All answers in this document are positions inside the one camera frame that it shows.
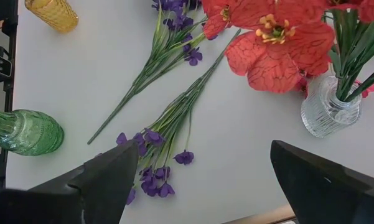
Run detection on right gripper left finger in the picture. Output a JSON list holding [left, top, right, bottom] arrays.
[[27, 140, 140, 224]]

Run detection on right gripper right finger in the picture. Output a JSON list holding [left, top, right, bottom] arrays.
[[271, 139, 374, 224]]

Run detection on clear ribbed glass vase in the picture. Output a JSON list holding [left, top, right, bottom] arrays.
[[300, 75, 362, 139]]

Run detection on purple artificial flower bunch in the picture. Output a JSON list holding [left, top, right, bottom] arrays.
[[116, 29, 242, 206], [86, 0, 218, 146]]

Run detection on red artificial flower bunch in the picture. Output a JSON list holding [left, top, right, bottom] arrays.
[[294, 76, 311, 100], [200, 0, 374, 103]]

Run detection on yellow textured glass vase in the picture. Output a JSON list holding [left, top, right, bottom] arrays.
[[24, 0, 80, 34]]

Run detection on green textured glass vase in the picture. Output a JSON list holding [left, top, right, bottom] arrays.
[[0, 108, 65, 157]]

